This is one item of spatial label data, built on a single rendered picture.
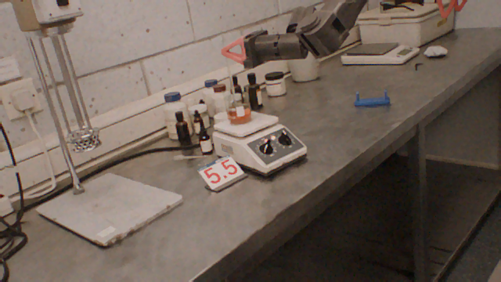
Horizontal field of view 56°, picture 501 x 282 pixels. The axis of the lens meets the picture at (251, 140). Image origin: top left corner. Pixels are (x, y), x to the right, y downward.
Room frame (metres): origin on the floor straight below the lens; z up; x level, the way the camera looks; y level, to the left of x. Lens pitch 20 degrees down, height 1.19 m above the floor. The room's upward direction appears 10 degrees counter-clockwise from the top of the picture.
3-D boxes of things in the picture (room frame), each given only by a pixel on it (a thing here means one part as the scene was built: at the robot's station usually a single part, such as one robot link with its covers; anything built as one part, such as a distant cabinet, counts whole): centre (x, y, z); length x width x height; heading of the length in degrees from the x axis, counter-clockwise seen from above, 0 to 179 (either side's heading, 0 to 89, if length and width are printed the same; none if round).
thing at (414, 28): (2.12, -0.77, 0.82); 0.37 x 0.31 x 0.14; 132
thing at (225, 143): (1.07, -0.01, 0.79); 0.22 x 0.13 x 0.08; 34
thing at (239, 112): (1.10, 0.02, 0.88); 0.07 x 0.06 x 0.08; 50
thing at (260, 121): (1.09, 0.01, 0.83); 0.12 x 0.12 x 0.01; 34
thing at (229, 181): (0.97, 0.08, 0.77); 0.09 x 0.06 x 0.04; 128
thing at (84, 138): (0.95, 0.34, 1.02); 0.07 x 0.07 x 0.25
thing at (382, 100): (1.32, -0.37, 0.77); 0.10 x 0.03 x 0.04; 72
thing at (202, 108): (1.38, 0.14, 0.78); 0.06 x 0.06 x 0.07
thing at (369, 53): (1.84, -0.56, 0.77); 0.26 x 0.19 x 0.05; 48
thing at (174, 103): (1.33, 0.20, 0.81); 0.07 x 0.07 x 0.13
